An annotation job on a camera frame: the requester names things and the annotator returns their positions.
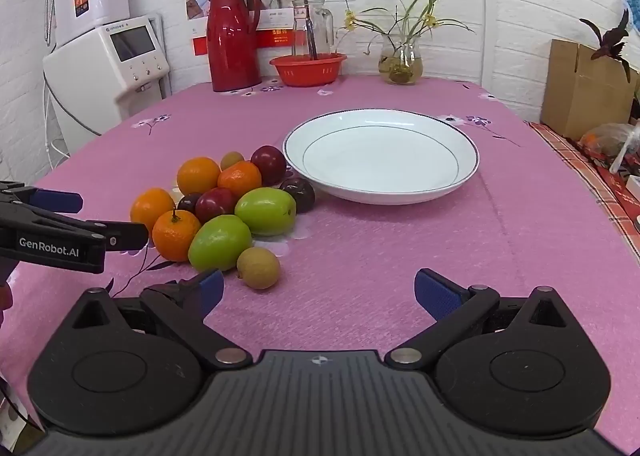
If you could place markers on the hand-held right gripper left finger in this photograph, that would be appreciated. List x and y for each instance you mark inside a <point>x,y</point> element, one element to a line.
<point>212,286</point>

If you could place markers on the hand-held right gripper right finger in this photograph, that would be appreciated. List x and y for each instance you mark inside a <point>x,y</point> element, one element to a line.
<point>435,293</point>

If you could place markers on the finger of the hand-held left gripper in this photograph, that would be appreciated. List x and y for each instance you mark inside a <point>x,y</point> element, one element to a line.
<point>125,235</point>
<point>55,201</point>

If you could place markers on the green jujube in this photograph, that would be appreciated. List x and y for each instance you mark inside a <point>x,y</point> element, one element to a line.
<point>265,211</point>
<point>220,243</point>

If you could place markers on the brown kiwi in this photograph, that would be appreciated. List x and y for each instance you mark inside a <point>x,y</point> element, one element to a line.
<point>258,268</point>

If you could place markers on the orange with green stem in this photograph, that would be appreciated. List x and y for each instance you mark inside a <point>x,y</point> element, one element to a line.
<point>176,236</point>

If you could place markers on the small dark plum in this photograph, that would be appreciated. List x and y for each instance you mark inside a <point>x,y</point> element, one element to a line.
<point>188,202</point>

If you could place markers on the red apple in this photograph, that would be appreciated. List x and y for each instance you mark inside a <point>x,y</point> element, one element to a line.
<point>215,205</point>

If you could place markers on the dark purple plum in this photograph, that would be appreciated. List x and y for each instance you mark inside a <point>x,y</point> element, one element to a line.
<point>298,195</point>

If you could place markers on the red plum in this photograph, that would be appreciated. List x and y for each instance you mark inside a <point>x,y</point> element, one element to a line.
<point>268,164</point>

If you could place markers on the white plate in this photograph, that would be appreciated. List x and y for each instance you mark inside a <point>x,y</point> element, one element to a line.
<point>380,160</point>

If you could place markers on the person's left hand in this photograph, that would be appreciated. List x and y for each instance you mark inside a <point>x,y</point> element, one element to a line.
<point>4,301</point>

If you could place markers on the pink floral tablecloth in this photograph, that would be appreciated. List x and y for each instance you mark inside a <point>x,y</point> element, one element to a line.
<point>350,246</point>

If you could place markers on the white appliance with screen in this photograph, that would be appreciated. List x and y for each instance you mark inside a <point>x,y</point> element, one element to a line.
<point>100,95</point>

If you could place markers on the red plaid cloth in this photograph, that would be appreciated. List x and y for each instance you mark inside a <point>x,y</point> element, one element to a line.
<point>590,180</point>

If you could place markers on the red thermos jug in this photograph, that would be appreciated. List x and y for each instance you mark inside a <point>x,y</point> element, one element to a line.
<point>232,45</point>

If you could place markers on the glass vase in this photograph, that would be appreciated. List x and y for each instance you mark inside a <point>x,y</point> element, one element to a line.
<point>400,68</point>

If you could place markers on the clear plastic bag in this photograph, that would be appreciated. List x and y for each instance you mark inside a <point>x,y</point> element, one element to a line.
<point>607,140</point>

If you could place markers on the red plastic basket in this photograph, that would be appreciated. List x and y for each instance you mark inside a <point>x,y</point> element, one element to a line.
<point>307,71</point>

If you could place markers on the cardboard box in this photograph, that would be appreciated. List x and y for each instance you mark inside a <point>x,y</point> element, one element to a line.
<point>575,90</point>

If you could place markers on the dark utensil in pitcher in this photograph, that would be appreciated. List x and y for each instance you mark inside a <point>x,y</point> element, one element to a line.
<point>311,35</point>

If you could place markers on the glass pitcher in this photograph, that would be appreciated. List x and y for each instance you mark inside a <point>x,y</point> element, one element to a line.
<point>322,30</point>

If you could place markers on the green plant yellow flowers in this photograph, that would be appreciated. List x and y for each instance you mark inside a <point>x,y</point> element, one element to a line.
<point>350,21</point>

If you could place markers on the purple leaf plant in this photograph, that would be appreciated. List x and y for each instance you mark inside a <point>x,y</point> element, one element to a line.
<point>607,43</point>

